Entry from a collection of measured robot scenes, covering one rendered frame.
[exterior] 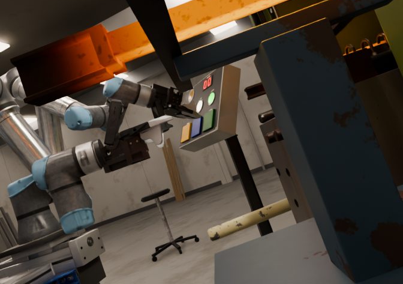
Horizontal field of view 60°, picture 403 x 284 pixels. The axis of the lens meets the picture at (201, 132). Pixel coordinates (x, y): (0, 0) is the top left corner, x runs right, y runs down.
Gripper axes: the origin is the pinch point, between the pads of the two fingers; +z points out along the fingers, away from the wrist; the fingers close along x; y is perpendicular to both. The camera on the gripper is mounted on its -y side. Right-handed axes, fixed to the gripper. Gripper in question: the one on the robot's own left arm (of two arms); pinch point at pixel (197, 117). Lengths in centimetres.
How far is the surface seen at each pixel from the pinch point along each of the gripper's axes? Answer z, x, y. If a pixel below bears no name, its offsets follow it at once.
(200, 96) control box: 5.0, 10.4, 13.9
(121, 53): -47, -83, -31
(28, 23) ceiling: -104, 428, 254
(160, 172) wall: 305, 875, 165
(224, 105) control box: 7.1, -7.0, 4.7
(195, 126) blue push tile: 4.3, 10.1, 0.4
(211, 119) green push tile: 4.3, -3.0, -0.5
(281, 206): 30.2, -13.5, -29.4
